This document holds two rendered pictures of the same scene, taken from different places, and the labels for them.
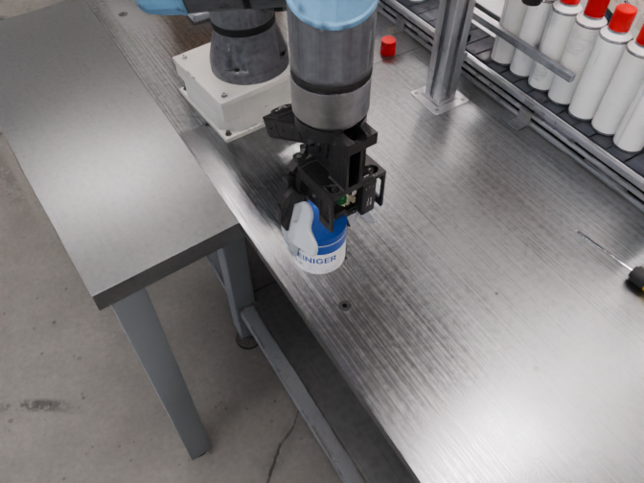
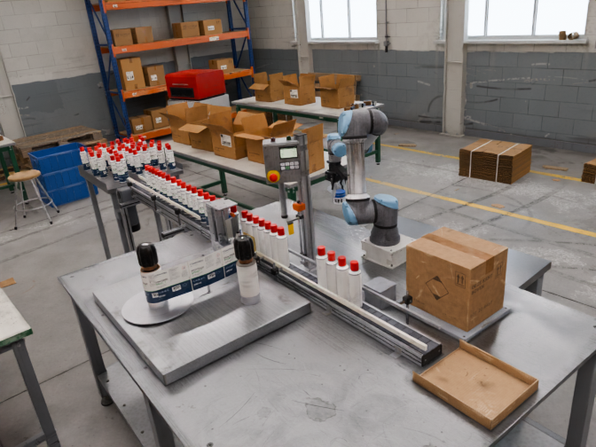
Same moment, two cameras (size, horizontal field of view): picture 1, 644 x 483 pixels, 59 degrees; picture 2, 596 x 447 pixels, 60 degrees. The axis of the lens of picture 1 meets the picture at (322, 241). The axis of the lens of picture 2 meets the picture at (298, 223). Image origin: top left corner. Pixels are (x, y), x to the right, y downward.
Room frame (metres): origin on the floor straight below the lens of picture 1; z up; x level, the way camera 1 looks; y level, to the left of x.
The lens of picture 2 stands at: (3.24, -0.45, 2.04)
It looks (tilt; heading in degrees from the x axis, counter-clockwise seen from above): 23 degrees down; 176
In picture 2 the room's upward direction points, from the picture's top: 5 degrees counter-clockwise
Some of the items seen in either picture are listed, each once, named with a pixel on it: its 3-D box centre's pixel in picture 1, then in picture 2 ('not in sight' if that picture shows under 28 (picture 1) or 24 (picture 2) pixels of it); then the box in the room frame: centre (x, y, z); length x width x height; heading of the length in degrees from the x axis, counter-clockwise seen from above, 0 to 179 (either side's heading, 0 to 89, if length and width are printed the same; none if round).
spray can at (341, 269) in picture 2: not in sight; (342, 278); (1.40, -0.15, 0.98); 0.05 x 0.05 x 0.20
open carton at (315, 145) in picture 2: not in sight; (298, 146); (-0.82, -0.10, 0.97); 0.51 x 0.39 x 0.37; 131
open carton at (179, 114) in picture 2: not in sight; (187, 123); (-2.23, -1.12, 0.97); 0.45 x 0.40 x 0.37; 127
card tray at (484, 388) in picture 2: not in sight; (474, 380); (1.94, 0.18, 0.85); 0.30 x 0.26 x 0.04; 32
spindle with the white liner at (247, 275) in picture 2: not in sight; (247, 269); (1.30, -0.54, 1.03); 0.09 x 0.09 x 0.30
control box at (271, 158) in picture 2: not in sight; (283, 160); (0.95, -0.33, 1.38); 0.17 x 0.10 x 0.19; 87
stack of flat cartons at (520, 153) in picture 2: not in sight; (494, 160); (-2.30, 2.30, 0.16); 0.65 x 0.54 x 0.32; 40
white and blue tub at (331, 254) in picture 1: (318, 237); (339, 197); (0.47, 0.00, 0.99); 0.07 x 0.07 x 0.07
